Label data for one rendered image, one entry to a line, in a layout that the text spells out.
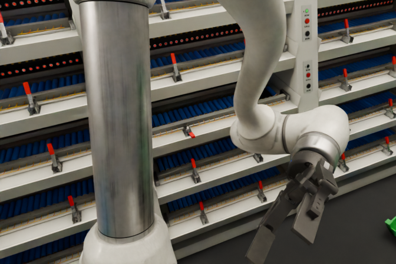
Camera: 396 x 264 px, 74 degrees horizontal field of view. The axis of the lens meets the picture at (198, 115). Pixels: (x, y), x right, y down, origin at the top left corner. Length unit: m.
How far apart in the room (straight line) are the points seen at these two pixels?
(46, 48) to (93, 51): 0.45
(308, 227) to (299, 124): 0.30
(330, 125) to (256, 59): 0.26
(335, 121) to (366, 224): 0.81
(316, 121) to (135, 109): 0.41
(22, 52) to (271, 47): 0.66
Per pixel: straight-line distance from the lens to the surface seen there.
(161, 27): 0.84
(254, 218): 1.28
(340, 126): 0.65
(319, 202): 0.42
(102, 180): 0.45
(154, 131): 0.92
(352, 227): 1.36
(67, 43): 0.83
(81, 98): 0.88
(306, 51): 1.07
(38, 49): 0.85
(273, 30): 0.40
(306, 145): 0.57
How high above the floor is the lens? 0.91
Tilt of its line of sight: 19 degrees down
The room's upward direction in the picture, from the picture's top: 10 degrees counter-clockwise
